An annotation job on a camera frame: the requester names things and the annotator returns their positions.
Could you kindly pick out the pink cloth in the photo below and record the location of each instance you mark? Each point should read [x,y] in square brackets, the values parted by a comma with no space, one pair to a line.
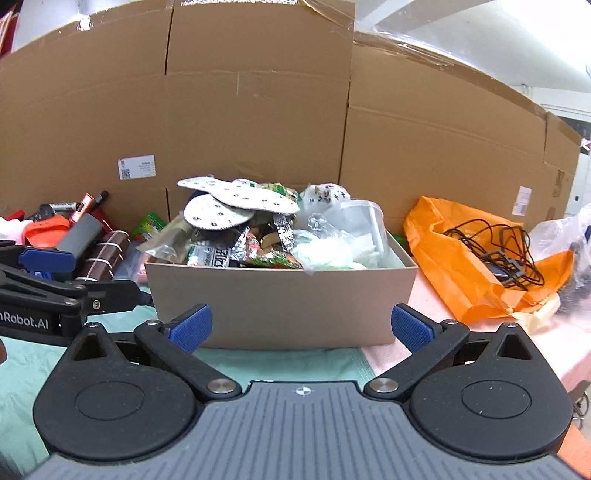
[554,341]

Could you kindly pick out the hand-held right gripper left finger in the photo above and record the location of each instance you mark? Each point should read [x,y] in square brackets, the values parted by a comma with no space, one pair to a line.
[191,328]

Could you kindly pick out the clear bag with white contents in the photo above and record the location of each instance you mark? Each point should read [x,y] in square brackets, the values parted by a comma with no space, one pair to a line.
[323,254]

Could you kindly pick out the grey foam block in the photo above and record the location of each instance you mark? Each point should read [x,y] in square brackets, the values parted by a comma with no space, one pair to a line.
[83,235]

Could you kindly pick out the orange plastic bag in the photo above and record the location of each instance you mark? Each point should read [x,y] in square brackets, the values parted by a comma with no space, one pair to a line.
[443,267]

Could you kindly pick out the large cardboard box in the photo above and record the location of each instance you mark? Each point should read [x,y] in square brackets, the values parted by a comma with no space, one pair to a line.
[438,138]
[207,115]

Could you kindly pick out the white patterned cloth bag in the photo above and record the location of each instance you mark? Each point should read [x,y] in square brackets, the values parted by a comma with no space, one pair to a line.
[323,191]

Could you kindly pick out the green and red snack packet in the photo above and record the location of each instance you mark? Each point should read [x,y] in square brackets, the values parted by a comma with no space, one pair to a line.
[268,261]

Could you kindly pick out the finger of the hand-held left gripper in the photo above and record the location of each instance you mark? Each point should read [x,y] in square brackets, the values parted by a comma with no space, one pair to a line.
[115,295]
[46,261]

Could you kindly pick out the clear plastic bag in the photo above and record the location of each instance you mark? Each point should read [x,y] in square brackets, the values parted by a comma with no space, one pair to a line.
[554,235]

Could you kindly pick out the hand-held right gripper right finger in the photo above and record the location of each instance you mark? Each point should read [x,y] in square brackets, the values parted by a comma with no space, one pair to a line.
[413,330]

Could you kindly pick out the teal cloth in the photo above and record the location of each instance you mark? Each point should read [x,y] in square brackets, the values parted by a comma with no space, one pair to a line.
[286,364]

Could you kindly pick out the orange plastic piece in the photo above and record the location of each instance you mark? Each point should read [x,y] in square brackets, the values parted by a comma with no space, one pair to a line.
[46,230]

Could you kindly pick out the red object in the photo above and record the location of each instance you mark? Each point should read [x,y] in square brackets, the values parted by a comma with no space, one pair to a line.
[7,27]

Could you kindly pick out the white cloth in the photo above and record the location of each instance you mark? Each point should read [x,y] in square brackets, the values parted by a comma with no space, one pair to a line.
[11,228]

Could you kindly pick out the small cardboard box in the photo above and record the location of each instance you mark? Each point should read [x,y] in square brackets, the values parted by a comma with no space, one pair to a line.
[286,304]

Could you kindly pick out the battery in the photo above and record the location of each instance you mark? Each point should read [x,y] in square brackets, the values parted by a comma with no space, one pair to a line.
[62,206]

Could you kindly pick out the brown striped roll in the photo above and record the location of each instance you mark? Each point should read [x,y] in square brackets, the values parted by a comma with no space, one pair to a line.
[108,254]

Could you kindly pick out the clear plastic container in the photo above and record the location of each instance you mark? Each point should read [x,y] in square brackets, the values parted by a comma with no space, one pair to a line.
[364,221]

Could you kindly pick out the red tube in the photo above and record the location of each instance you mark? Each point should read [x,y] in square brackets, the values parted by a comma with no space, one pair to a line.
[83,205]

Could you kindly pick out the black and white snack packet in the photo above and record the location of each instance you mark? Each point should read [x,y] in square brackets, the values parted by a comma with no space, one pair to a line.
[214,256]

